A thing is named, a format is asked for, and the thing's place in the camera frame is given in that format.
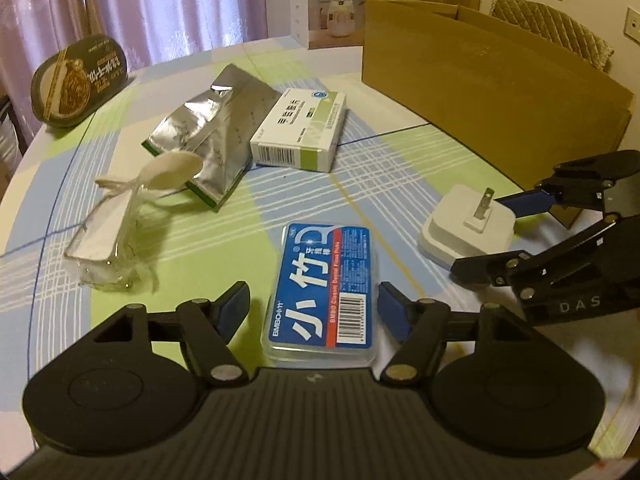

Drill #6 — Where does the white power adapter plug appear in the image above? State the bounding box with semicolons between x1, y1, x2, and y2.
418;184;515;269

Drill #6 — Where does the blue floss pick box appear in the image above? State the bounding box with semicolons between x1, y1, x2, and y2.
262;222;378;368

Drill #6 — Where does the large brown cardboard box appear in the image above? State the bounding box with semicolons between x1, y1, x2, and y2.
360;0;636;229

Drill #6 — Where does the white plastic spoon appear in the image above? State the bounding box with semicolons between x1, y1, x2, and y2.
94;152;203;191

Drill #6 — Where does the quilted chair back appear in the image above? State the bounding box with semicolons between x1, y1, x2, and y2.
490;0;614;72

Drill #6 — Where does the silver foil pouch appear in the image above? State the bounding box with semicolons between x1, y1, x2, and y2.
142;64;281;208

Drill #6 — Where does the white green medicine box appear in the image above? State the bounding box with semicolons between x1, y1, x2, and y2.
250;88;346;174

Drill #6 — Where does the dark oval instant meal bowl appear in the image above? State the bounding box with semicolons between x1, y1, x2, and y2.
30;35;128;128

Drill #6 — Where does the white humidifier box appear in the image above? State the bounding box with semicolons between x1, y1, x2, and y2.
288;0;367;50

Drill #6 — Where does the purple curtain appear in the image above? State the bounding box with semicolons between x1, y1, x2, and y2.
1;0;268;141

